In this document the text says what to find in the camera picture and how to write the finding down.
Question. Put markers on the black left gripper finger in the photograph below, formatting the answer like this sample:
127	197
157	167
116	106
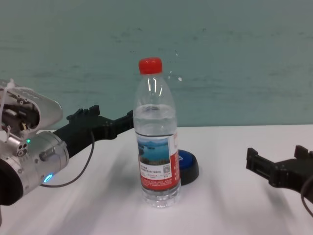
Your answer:
124	122
85	112

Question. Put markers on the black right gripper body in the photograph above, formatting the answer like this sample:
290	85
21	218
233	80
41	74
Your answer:
293	176

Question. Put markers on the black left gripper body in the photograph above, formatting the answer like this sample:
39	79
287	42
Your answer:
83	132

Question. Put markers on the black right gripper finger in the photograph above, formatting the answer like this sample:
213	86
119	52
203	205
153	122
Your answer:
259	165
303	153

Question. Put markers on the blue button black base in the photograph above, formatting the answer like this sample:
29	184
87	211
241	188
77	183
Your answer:
188	166

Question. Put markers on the clear water bottle red cap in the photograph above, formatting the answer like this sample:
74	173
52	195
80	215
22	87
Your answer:
156	147

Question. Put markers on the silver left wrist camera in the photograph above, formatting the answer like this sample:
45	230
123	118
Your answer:
44	107

